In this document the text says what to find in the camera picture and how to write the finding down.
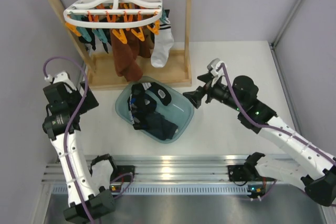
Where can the wooden drying rack frame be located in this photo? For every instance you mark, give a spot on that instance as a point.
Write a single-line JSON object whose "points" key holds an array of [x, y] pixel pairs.
{"points": [[101, 73]]}

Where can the black sock with white label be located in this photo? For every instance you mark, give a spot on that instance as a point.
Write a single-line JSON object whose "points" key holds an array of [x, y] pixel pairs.
{"points": [[161, 92]]}

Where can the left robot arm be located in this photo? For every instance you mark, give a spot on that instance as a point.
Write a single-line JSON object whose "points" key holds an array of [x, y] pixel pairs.
{"points": [[89, 195]]}

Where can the brown hanging sock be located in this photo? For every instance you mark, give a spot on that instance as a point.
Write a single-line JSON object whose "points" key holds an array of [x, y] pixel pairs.
{"points": [[125, 55], [146, 47]]}

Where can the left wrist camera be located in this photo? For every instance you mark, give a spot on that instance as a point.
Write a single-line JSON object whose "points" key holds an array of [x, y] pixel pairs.
{"points": [[60, 77]]}

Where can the dark navy sock in basin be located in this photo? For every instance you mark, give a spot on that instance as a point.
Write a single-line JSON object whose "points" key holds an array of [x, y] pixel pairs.
{"points": [[160, 127]]}

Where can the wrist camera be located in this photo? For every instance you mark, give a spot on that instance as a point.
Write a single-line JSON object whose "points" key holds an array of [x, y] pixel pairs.
{"points": [[215, 67], [60, 77]]}

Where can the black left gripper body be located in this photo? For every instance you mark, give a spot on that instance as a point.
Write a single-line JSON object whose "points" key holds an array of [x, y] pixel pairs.
{"points": [[218, 92]]}

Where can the orange clothes peg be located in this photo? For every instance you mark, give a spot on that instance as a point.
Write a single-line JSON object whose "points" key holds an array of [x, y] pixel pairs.
{"points": [[119, 34]]}

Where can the black striped sock in basin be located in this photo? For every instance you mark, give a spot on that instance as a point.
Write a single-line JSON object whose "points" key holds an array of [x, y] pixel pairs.
{"points": [[140, 105]]}

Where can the aluminium mounting rail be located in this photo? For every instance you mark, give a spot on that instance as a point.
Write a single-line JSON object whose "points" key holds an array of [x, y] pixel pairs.
{"points": [[218, 169]]}

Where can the white plastic clip hanger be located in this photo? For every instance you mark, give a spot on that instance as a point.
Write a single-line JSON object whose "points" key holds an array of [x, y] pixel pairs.
{"points": [[115, 14]]}

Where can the white hanging sock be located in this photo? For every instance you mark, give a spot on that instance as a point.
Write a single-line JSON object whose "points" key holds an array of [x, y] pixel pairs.
{"points": [[163, 43]]}

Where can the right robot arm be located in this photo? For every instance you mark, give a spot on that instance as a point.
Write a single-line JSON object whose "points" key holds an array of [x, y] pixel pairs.
{"points": [[264, 121]]}

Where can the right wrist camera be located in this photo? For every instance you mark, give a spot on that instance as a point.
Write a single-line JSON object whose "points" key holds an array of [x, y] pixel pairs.
{"points": [[215, 67]]}

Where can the teal plastic basin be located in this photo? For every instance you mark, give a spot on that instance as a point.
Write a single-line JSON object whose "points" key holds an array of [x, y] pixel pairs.
{"points": [[155, 109]]}

